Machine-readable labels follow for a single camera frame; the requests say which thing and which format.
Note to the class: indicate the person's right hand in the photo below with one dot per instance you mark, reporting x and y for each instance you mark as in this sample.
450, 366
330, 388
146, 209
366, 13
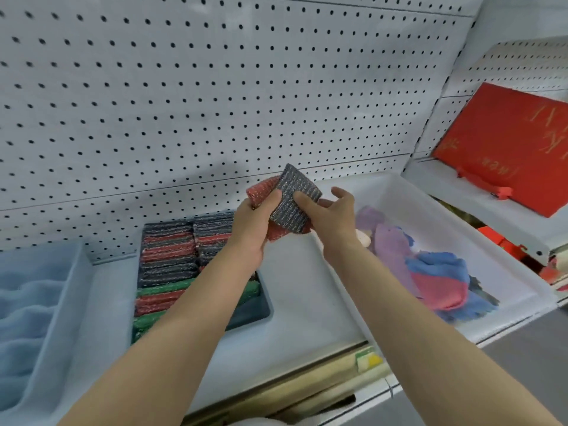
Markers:
337, 226

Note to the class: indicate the person's left hand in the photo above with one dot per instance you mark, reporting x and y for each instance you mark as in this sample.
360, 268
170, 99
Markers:
248, 230

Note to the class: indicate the person's right thumb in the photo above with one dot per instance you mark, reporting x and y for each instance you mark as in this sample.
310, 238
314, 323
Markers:
308, 204

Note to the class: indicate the person's left thumb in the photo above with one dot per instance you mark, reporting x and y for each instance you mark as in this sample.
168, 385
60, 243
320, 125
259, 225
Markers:
270, 202

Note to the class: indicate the red scouring pad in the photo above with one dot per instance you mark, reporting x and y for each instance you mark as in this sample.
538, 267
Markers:
262, 194

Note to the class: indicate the grey scouring pad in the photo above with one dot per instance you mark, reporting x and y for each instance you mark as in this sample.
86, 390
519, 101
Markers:
295, 195

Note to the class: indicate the person's right forearm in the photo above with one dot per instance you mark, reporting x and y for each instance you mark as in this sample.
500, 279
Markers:
426, 346

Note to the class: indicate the person's left forearm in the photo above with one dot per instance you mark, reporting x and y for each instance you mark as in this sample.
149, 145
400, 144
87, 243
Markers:
177, 332

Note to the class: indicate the purple cloth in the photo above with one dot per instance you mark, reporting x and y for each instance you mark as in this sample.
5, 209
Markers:
390, 248

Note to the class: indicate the dark blue plastic bin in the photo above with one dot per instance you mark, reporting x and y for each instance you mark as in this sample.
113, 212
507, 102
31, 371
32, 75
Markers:
255, 306

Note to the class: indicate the rows of mixed scouring pads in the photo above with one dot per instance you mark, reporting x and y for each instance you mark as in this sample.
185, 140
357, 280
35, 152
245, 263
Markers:
168, 261

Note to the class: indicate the white translucent plastic bin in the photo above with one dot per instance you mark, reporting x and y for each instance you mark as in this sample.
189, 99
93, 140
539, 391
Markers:
443, 217

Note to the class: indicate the blue cloth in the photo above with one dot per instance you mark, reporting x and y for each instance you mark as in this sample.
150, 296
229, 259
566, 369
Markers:
443, 263

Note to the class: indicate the white pegboard back panel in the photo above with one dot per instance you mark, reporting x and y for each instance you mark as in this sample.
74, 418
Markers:
177, 84

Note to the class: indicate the pink cloth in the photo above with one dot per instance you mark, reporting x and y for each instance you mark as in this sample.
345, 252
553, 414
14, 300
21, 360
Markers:
437, 290

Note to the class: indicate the white metal side shelf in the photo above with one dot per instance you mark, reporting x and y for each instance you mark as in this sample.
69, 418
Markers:
466, 190

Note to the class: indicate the yellow shelf label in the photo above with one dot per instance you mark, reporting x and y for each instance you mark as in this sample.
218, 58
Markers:
369, 360

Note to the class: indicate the dark grey cloth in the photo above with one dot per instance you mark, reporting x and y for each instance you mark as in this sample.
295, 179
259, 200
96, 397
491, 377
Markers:
486, 293

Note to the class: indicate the red packaged goods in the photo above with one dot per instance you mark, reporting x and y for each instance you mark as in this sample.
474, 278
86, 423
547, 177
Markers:
510, 243

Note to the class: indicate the red gift box with ribbon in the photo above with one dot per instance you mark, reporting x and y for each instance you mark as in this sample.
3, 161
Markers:
506, 141

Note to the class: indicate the pale blue plastic bin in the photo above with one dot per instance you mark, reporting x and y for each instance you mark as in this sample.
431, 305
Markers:
66, 306

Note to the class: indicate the pile of light blue cloths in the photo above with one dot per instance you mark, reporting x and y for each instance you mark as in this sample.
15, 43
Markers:
24, 314

